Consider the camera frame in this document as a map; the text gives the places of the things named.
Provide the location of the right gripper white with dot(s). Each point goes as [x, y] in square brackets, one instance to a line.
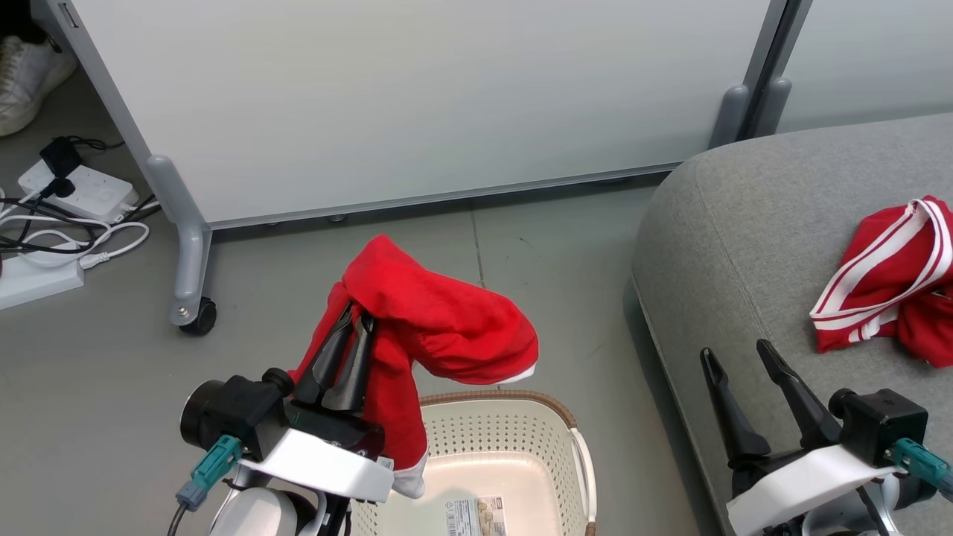
[804, 484]

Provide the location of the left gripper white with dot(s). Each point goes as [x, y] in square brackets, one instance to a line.
[327, 461]

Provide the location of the red shirt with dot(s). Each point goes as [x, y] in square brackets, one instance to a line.
[432, 313]

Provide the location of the red shorts with white stripes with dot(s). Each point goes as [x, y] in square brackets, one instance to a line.
[882, 242]

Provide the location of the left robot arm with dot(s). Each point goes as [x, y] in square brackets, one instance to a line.
[253, 517]

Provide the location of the grey fabric sofa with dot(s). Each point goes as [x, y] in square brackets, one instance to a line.
[744, 238]

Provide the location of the black caster wheel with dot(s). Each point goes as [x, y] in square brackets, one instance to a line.
[201, 318]

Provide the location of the white laundry basket brown rim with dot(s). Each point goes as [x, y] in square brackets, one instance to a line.
[506, 439]

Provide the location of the grey partition foot with caster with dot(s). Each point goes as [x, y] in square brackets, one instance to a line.
[190, 253]

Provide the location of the printed paper label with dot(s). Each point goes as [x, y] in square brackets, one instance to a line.
[476, 517]

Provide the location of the large white partition panel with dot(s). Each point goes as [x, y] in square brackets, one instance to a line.
[409, 97]

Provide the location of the wide white power strip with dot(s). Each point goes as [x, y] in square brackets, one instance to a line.
[97, 195]

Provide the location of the long white power strip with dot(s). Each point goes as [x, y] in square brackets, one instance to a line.
[37, 281]

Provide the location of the black plug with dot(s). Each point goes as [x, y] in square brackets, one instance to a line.
[59, 187]

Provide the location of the black power adapter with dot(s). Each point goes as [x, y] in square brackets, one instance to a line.
[59, 156]

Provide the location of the narrow white partition panel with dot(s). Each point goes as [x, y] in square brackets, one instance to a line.
[871, 59]

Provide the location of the white sneaker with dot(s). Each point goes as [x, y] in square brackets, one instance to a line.
[30, 82]

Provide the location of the dark trouser legs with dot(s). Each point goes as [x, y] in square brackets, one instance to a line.
[18, 15]

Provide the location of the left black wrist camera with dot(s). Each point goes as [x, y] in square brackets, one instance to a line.
[238, 406]

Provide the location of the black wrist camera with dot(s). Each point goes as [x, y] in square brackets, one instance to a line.
[882, 420]
[238, 406]

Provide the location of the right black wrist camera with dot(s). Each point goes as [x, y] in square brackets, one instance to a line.
[882, 420]

